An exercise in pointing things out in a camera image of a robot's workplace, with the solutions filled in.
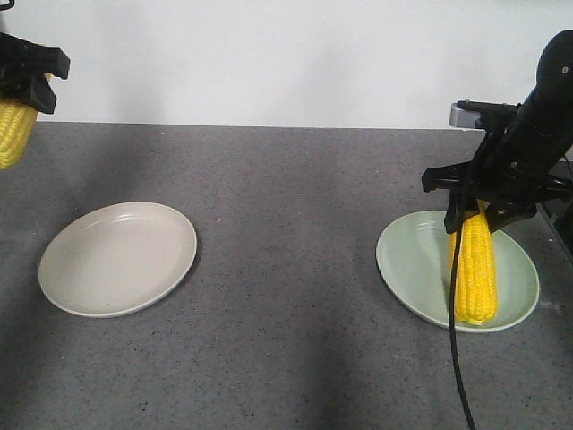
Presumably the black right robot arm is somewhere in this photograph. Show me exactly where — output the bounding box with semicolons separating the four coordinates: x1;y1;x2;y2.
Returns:
422;30;572;233

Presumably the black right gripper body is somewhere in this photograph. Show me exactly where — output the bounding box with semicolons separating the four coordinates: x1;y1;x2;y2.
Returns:
465;123;572;215

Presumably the yellow corn cob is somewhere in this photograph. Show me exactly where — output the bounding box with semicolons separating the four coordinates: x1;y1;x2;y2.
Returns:
1;79;46;169
454;215;498;325

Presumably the black right camera cable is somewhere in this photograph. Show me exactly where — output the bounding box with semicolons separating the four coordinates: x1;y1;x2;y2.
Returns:
446;160;478;430

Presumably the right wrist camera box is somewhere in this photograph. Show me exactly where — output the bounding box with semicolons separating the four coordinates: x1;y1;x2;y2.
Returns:
449;99;520;130

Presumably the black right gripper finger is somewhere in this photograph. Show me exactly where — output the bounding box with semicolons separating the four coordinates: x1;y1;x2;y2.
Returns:
444;192;537;234
422;161;479;194

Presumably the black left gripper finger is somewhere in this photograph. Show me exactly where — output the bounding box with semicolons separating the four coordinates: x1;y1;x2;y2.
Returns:
1;33;71;80
1;73;56;115

